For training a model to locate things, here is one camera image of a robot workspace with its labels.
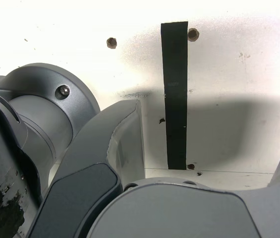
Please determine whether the black tape strip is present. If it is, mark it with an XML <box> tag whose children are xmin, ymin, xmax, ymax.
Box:
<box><xmin>161</xmin><ymin>21</ymin><xmax>189</xmax><ymax>171</ymax></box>

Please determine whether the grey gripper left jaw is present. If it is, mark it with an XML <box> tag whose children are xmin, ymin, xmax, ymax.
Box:
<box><xmin>28</xmin><ymin>98</ymin><xmax>146</xmax><ymax>238</ymax></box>

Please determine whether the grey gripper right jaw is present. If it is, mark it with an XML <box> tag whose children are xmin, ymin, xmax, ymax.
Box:
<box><xmin>87</xmin><ymin>133</ymin><xmax>280</xmax><ymax>238</ymax></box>

